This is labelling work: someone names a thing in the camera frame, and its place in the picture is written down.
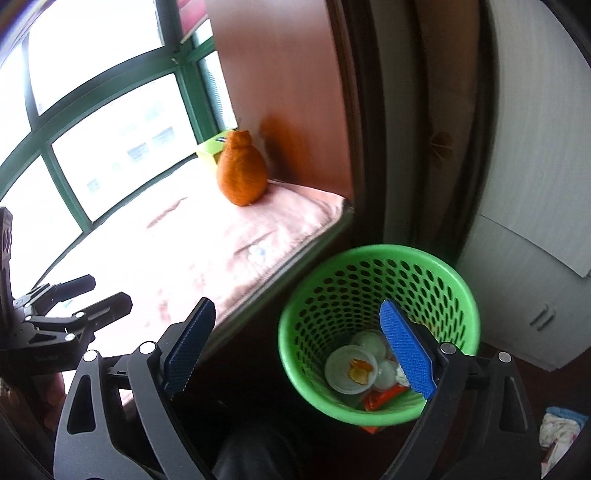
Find orange bumpy citrus fruit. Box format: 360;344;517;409
216;128;269;208

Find white cabinet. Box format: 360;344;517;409
456;0;591;374

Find green window frame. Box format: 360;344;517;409
0;0;242;243

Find pink flower-print blanket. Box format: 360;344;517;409
9;154;355;408

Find brown wooden panel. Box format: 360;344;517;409
204;0;355;200

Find brown curtain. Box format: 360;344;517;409
339;0;502;282

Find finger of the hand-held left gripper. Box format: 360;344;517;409
14;275;97;311
25;292;134;343

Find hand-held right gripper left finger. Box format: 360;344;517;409
53;298;217;480

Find light patterned cloth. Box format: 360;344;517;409
539;405;590;463

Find green mesh wastebasket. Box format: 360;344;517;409
277;244;481;428

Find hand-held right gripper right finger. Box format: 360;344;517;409
379;299;542;480

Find orange peel piece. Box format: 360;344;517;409
348;357;374;385

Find green tissue box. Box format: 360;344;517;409
196;131;230;165

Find red foil snack wrapper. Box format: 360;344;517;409
362;384;409;412

